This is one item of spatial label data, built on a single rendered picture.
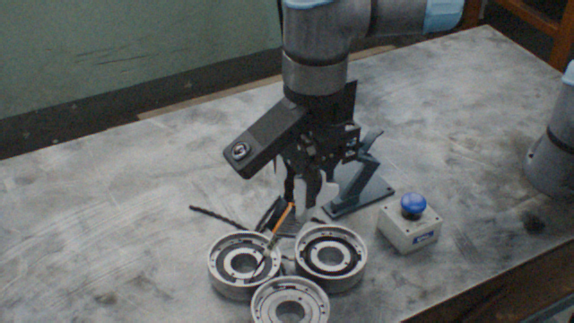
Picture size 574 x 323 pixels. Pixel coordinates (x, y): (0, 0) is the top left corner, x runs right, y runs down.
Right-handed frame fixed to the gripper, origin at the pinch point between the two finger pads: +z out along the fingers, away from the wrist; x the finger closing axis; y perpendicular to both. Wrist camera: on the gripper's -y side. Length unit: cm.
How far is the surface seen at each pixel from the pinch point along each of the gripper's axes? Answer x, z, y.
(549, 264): -7, 38, 59
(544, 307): -13, 40, 51
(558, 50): 87, 74, 186
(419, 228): -5.3, 8.8, 19.5
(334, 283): -6.5, 10.3, 3.2
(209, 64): 156, 82, 63
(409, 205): -2.7, 5.9, 19.2
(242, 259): 5.0, 11.8, -5.0
